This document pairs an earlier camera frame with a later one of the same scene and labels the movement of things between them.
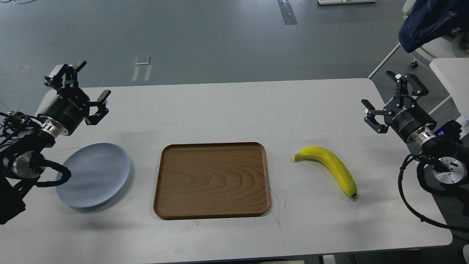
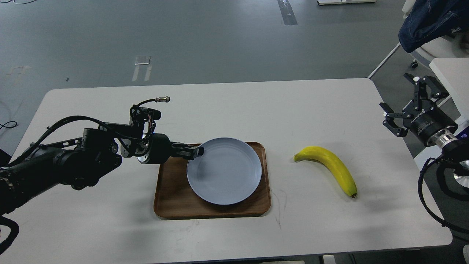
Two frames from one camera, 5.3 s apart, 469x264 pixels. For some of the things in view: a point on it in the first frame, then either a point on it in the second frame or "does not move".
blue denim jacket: (430, 19) does not move
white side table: (454, 73) does not move
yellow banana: (331, 160) does not move
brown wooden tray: (211, 179) does not move
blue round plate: (98, 173) -> (229, 171)
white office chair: (455, 47) does not move
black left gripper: (69, 109) -> (161, 148)
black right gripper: (406, 116) -> (425, 118)
